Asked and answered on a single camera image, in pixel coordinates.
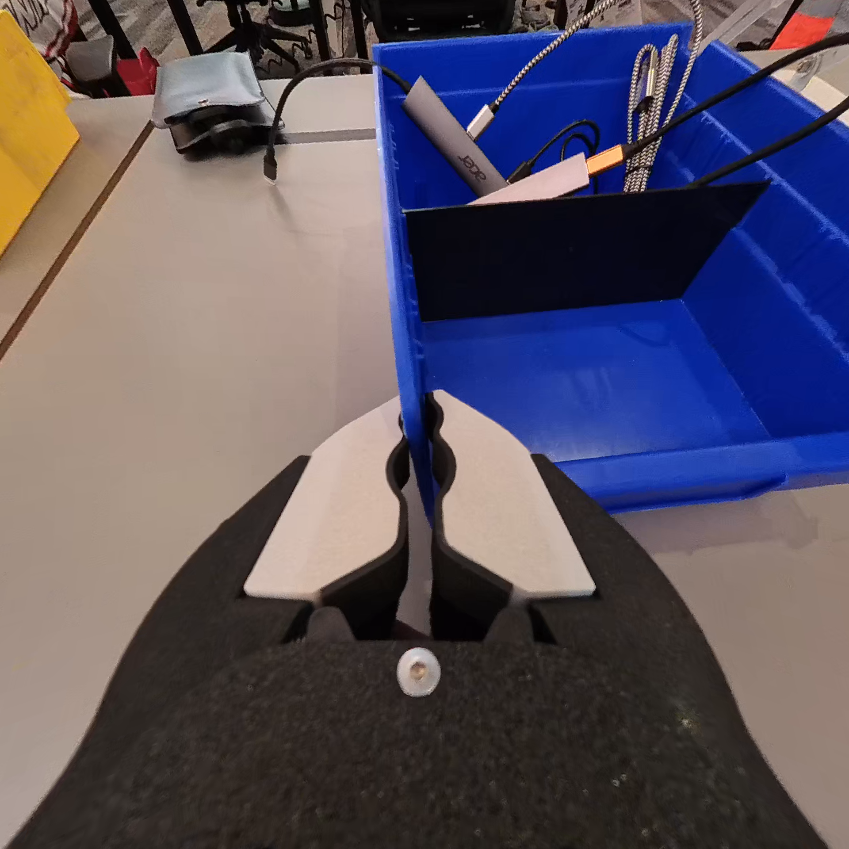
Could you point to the white printed sheet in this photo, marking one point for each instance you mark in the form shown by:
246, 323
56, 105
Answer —
603, 10

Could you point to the orange traffic cone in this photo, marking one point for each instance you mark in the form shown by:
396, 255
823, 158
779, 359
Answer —
806, 30

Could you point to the blue storage bin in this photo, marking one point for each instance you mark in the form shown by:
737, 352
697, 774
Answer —
597, 378

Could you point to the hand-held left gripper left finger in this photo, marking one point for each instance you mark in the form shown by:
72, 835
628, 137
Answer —
331, 524

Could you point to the black bin divider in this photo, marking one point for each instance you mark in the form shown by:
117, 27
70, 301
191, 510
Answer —
564, 258

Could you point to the grey desk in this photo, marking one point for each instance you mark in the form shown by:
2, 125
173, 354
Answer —
166, 331

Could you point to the yellow bin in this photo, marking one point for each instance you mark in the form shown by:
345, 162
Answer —
26, 132

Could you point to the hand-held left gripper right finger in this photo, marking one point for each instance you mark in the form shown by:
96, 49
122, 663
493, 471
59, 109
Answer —
511, 524

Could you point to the black office chair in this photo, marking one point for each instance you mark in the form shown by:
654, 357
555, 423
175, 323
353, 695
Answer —
265, 30

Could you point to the dark grey USB hub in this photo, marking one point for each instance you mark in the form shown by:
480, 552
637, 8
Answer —
537, 182

